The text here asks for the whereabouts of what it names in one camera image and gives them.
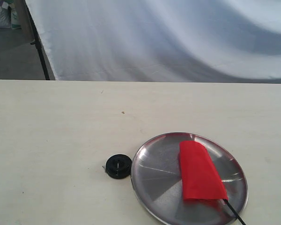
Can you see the red flag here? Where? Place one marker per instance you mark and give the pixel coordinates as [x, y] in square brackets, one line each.
[201, 182]

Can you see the black round flag base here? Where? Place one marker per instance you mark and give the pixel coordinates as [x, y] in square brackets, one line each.
[118, 166]

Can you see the round stainless steel plate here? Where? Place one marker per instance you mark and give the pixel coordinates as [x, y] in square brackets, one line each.
[156, 180]

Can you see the white backdrop cloth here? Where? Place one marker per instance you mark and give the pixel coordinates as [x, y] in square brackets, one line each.
[222, 41]

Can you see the black backdrop stand pole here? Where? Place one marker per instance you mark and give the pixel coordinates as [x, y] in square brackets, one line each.
[37, 43]

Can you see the white sack in background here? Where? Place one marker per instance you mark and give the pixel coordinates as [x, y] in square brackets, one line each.
[8, 15]

